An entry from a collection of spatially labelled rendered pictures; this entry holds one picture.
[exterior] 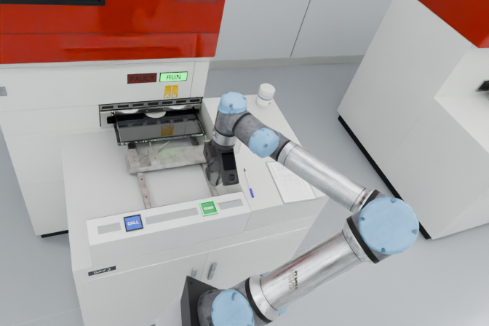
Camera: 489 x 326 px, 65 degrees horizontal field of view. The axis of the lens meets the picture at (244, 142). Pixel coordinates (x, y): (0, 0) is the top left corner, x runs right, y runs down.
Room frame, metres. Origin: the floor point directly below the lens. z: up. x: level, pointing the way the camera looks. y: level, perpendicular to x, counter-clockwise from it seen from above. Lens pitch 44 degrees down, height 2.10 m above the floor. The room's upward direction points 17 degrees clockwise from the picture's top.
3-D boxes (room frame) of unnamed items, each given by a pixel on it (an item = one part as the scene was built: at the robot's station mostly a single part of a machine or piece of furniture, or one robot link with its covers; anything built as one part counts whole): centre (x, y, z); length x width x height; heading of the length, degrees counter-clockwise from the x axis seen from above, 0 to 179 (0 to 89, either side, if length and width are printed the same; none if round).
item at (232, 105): (0.81, 0.06, 1.40); 0.09 x 0.08 x 0.11; 57
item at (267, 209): (1.20, -0.07, 0.89); 0.62 x 0.35 x 0.14; 33
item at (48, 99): (1.15, 0.59, 1.02); 0.81 x 0.03 x 0.40; 123
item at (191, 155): (1.05, 0.27, 0.87); 0.36 x 0.08 x 0.03; 123
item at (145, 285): (1.02, 0.18, 0.41); 0.96 x 0.64 x 0.82; 123
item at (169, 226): (0.73, 0.16, 0.89); 0.55 x 0.09 x 0.14; 123
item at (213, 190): (1.10, 0.14, 0.84); 0.50 x 0.02 x 0.03; 33
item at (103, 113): (1.24, 0.43, 0.89); 0.44 x 0.02 x 0.10; 123
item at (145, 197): (0.95, 0.37, 0.84); 0.50 x 0.02 x 0.03; 33
